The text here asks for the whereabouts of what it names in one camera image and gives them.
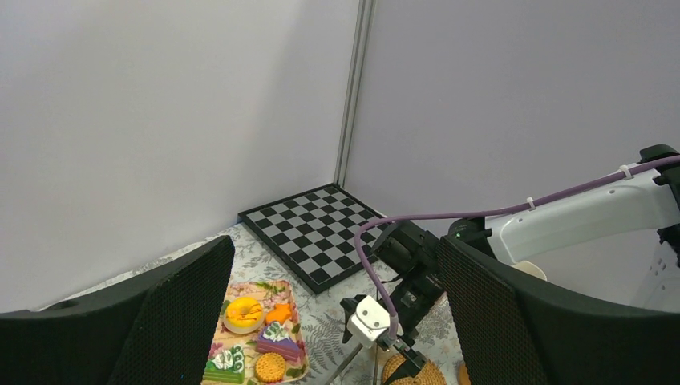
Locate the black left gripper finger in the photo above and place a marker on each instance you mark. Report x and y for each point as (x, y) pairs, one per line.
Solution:
(154, 328)

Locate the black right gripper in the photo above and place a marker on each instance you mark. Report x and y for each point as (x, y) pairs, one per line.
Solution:
(514, 328)

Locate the green cake slice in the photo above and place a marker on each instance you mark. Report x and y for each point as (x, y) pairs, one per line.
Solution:
(227, 366)

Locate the purple cake slice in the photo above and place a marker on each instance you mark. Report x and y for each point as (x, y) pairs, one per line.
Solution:
(275, 338)

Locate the metal tongs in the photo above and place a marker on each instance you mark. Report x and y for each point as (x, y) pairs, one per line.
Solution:
(370, 354)

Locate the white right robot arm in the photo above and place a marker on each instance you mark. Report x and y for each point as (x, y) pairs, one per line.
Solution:
(644, 195)

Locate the yellow mug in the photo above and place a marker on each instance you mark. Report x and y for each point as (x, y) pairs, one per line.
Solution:
(529, 268)

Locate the light brown wooden coaster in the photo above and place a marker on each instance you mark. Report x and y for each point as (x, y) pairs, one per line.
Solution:
(463, 376)

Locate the yellow frosted donut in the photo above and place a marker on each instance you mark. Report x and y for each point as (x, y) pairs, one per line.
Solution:
(243, 315)

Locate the floral serving tray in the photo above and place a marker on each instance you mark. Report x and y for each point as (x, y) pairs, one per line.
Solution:
(269, 294)

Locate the round waffle biscuit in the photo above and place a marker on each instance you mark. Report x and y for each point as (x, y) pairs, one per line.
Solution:
(270, 367)

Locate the orange star cookie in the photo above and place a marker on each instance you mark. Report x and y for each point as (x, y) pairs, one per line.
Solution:
(281, 313)

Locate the floral tablecloth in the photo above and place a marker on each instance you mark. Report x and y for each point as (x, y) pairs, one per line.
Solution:
(322, 316)

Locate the black grey chessboard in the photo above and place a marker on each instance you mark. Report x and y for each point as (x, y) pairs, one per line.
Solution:
(312, 233)

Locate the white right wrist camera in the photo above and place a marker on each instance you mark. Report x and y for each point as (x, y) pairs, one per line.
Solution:
(367, 321)

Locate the aluminium corner post right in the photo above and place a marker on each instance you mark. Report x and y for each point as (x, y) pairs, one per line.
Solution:
(364, 21)

